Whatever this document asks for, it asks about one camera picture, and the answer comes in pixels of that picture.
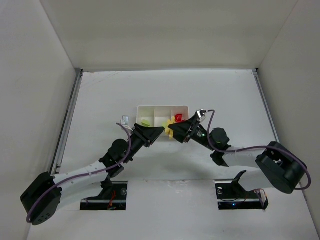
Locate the yellow lego piece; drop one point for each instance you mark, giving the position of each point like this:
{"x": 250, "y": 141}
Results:
{"x": 169, "y": 132}

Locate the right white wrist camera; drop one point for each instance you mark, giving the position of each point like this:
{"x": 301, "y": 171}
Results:
{"x": 201, "y": 115}

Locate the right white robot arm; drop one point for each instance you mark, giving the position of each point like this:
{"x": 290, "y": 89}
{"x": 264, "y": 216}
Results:
{"x": 296, "y": 177}

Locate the left aluminium rail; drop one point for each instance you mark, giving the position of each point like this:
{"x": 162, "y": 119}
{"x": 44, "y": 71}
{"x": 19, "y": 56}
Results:
{"x": 64, "y": 133}

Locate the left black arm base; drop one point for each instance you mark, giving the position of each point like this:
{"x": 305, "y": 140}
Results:
{"x": 112, "y": 198}

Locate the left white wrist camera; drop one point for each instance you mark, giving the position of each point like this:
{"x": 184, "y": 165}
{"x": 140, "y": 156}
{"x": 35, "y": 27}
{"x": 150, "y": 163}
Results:
{"x": 125, "y": 122}

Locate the right aluminium rail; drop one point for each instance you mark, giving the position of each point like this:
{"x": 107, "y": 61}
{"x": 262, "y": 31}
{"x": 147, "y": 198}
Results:
{"x": 271, "y": 120}

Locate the white three-compartment container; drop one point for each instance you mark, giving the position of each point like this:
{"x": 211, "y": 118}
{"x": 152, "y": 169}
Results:
{"x": 157, "y": 114}

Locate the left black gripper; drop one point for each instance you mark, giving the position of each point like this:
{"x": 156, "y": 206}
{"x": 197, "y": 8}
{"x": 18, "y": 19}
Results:
{"x": 142, "y": 135}

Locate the red round lego piece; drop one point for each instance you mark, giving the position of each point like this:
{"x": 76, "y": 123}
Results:
{"x": 178, "y": 118}

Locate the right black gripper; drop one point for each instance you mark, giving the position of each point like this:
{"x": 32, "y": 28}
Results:
{"x": 190, "y": 130}

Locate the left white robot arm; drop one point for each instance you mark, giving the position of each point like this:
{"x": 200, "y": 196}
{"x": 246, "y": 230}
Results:
{"x": 44, "y": 195}

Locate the aluminium rail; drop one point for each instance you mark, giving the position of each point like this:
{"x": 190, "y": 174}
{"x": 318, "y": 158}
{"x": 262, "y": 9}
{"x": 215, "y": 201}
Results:
{"x": 64, "y": 133}
{"x": 271, "y": 120}

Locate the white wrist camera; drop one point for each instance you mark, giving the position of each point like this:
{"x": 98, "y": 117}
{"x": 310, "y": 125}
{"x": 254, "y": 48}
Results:
{"x": 201, "y": 115}
{"x": 125, "y": 122}

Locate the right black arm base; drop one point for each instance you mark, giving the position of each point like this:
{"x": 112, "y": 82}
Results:
{"x": 232, "y": 196}

